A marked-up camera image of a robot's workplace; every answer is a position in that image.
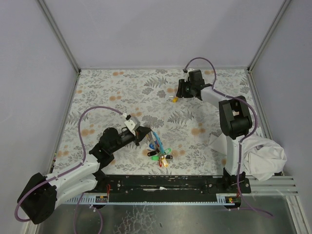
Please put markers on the floral patterned mat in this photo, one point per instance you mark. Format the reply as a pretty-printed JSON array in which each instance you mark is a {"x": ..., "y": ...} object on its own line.
[{"x": 184, "y": 126}]

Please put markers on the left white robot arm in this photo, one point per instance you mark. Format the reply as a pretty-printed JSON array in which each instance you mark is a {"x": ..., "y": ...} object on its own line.
[{"x": 44, "y": 193}]

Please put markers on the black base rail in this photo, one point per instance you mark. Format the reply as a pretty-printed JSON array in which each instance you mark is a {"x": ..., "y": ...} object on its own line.
[{"x": 140, "y": 189}]

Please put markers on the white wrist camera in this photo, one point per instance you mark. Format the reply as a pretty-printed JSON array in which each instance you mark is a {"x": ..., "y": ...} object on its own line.
[
  {"x": 186, "y": 74},
  {"x": 132, "y": 123}
]

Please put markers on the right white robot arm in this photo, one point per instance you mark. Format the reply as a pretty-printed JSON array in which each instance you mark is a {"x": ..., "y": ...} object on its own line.
[{"x": 234, "y": 116}]

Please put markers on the bunch of coloured key tags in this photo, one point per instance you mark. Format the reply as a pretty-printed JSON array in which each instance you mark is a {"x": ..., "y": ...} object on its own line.
[{"x": 157, "y": 151}]

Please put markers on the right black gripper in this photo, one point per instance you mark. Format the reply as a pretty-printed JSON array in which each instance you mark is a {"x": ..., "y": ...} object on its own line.
[{"x": 182, "y": 88}]

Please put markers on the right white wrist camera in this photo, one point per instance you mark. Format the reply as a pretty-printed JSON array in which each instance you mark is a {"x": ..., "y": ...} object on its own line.
[{"x": 186, "y": 74}]

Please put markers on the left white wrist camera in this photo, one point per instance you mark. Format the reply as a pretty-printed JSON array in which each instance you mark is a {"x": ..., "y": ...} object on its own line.
[{"x": 132, "y": 123}]

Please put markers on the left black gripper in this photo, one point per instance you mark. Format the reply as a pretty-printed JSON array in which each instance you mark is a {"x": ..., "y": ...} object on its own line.
[{"x": 141, "y": 134}]

